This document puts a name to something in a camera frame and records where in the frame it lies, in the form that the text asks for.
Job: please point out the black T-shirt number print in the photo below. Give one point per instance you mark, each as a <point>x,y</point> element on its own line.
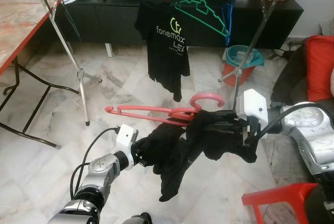
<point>209,135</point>

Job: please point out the green plastic hanger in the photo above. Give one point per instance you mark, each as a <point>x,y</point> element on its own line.
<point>206,0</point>

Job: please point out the red plastic stool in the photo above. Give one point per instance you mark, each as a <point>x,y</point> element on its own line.
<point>276,195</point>

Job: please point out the black fonemax T-shirt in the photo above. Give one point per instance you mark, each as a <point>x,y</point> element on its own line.
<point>167,51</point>

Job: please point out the dark grey sofa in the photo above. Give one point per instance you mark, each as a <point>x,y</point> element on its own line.
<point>289,83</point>

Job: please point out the black TV console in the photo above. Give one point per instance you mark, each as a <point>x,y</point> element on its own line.
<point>104,20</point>

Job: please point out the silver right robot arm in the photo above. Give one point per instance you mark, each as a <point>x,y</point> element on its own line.
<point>308,135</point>

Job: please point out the red cushion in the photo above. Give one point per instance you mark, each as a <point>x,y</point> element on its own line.
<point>319,67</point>

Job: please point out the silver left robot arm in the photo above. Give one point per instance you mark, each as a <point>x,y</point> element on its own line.
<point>99,177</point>

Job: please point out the blue plastic hanger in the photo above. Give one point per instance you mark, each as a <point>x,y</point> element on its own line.
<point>227,25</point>

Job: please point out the teal bin liner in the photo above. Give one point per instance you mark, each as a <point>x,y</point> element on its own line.
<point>245,54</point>

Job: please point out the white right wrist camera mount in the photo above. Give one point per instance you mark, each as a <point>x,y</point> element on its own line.
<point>253,109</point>

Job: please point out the white lace table cloth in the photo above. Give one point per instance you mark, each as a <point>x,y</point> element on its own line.
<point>326,28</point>

